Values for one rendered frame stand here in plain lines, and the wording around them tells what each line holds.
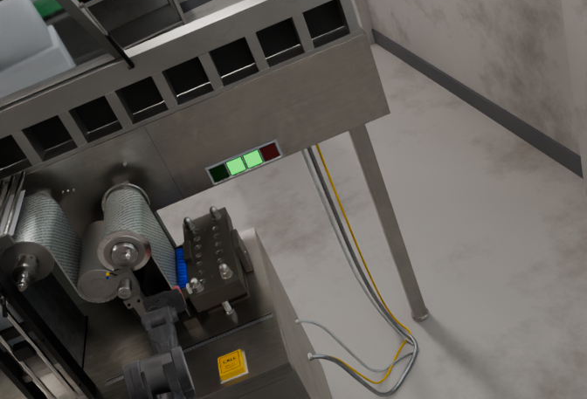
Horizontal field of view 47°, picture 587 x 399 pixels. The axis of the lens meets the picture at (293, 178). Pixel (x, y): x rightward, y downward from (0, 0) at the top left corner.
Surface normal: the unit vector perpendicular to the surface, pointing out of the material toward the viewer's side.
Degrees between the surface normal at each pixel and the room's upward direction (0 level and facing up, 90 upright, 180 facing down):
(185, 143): 90
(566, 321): 0
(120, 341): 0
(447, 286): 0
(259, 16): 90
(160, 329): 19
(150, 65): 90
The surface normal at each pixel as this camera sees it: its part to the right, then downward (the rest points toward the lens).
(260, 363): -0.32, -0.78
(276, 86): 0.20, 0.50
